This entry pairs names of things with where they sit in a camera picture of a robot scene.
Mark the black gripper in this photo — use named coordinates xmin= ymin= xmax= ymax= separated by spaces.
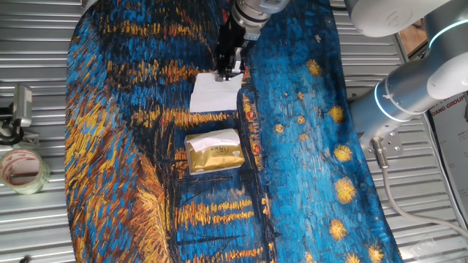
xmin=215 ymin=15 xmax=253 ymax=82

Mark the black tape dispenser tool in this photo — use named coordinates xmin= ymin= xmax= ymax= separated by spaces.
xmin=0 ymin=105 xmax=40 ymax=147

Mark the clear tape roll red print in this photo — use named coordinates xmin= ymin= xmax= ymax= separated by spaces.
xmin=0 ymin=148 xmax=51 ymax=195

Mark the grey hose with metal plug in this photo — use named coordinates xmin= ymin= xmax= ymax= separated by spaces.
xmin=369 ymin=137 xmax=468 ymax=238

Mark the white printed poster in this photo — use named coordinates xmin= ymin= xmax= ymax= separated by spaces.
xmin=427 ymin=91 xmax=468 ymax=220

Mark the gold tissue pack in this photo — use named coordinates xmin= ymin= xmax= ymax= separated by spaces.
xmin=184 ymin=128 xmax=246 ymax=176

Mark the starry night painted tablecloth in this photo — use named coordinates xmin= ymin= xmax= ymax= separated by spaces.
xmin=64 ymin=0 xmax=403 ymax=263

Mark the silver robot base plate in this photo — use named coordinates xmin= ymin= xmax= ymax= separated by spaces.
xmin=360 ymin=129 xmax=405 ymax=160

